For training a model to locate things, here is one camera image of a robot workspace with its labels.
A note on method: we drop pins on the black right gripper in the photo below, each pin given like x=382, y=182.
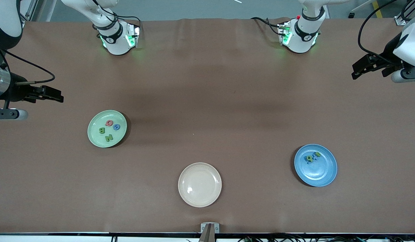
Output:
x=15, y=92

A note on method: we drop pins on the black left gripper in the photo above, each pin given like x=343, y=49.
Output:
x=388, y=53

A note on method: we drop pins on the red letter Q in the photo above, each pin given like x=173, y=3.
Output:
x=106, y=123

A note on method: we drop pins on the blue letter G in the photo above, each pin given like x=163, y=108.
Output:
x=114, y=127

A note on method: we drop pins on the green letter N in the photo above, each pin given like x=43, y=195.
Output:
x=108, y=137

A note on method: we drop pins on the green letter a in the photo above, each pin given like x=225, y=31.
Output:
x=309, y=158

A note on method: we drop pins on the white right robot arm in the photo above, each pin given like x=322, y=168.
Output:
x=115, y=43

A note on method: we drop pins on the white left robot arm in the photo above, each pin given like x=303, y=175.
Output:
x=303, y=42

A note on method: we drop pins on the white chair leg with caster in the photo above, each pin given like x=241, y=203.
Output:
x=352, y=15

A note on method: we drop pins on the green plate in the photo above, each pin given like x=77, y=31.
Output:
x=96, y=134

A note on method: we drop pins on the blue plate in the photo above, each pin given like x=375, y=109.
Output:
x=318, y=174

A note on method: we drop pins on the brown table cover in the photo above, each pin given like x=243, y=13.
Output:
x=207, y=67

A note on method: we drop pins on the beige plate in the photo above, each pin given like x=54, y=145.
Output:
x=199, y=185

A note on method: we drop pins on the aluminium frame profile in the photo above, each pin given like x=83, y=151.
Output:
x=400, y=21
x=28, y=13

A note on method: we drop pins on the grey metal bracket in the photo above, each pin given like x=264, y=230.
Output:
x=203, y=228

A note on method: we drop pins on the beige camera mount pole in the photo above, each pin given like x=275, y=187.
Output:
x=207, y=235

